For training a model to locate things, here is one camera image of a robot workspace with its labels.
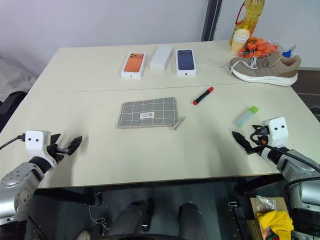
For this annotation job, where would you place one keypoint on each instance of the blue phone box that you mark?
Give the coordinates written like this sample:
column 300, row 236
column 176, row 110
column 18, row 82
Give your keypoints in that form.
column 186, row 62

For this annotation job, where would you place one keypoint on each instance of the beige sneaker with white sole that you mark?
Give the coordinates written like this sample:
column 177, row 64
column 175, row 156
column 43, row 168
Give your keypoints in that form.
column 270, row 68

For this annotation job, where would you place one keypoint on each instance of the brown cardboard box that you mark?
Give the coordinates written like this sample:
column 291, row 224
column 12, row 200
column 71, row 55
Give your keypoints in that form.
column 280, row 202

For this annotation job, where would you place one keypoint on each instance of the bag of small oranges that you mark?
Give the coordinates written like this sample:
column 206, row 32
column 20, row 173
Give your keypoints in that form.
column 262, row 47

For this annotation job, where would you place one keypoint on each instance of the plain white box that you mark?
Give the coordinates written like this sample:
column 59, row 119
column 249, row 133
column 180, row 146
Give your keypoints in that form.
column 161, row 57

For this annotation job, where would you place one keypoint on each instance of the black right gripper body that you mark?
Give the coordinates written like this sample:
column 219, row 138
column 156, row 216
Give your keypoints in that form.
column 257, row 143

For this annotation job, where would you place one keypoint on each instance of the yellow cooking oil bottle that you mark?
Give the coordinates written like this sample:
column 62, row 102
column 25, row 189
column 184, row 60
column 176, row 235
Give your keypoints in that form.
column 252, row 15

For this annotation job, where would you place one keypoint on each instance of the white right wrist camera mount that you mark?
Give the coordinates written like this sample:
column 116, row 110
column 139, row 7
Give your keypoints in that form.
column 277, row 130

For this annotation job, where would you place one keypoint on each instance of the white crumpled cloth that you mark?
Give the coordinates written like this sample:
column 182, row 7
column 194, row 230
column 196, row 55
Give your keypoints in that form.
column 15, row 77

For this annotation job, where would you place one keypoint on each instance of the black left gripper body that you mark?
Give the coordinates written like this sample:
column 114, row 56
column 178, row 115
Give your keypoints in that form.
column 55, row 150

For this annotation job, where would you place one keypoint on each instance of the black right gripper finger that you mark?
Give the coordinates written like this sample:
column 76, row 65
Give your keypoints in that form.
column 257, row 127
column 240, row 139

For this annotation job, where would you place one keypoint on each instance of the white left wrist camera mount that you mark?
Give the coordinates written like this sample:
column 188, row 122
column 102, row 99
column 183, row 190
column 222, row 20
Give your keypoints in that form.
column 35, row 141

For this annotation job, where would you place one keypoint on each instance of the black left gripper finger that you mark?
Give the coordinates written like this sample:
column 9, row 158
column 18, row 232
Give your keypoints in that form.
column 56, row 138
column 75, row 145

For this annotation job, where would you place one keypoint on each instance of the dark rounded leg shape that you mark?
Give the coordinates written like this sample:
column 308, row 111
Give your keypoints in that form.
column 192, row 220
column 132, row 217

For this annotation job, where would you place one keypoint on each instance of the blue and white packet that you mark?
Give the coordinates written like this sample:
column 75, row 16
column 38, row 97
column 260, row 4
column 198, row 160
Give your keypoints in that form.
column 288, row 52

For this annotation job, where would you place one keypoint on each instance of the black table frame beam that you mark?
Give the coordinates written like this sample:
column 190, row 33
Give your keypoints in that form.
column 67, row 196

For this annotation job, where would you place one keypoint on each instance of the black chair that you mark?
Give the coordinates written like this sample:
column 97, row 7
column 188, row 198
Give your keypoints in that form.
column 10, row 107

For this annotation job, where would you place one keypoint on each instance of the cream paper cup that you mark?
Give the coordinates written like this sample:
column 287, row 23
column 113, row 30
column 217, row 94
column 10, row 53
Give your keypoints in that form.
column 239, row 41

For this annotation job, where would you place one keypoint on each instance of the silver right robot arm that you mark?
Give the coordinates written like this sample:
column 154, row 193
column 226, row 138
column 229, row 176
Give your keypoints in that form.
column 297, row 170

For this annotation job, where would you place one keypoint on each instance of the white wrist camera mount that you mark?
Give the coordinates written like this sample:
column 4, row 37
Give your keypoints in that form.
column 35, row 141
column 277, row 130

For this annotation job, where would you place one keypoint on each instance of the orange phone box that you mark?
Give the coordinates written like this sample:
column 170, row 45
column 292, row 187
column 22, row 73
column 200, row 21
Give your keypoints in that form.
column 134, row 64

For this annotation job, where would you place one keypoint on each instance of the grey checked fabric pencil case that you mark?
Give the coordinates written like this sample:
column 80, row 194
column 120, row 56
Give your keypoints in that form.
column 147, row 112

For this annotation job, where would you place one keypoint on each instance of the green capped translucent glue stick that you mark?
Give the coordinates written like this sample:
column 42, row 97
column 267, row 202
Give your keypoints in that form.
column 245, row 117

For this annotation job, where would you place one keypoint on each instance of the clear plastic bag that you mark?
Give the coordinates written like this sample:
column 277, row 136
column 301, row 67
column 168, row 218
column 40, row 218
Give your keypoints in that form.
column 265, row 203

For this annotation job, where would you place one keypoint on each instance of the dark grey door frame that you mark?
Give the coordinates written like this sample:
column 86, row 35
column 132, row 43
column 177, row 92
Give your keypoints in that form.
column 211, row 20

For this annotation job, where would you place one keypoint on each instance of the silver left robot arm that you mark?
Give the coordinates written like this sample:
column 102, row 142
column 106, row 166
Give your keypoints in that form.
column 17, row 180

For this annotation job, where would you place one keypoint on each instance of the yellow crumpled cloth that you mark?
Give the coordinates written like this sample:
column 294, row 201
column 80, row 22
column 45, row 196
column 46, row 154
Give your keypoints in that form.
column 275, row 223

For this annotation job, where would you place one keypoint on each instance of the red and black marker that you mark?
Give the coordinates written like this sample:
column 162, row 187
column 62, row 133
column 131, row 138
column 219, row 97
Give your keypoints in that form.
column 202, row 96

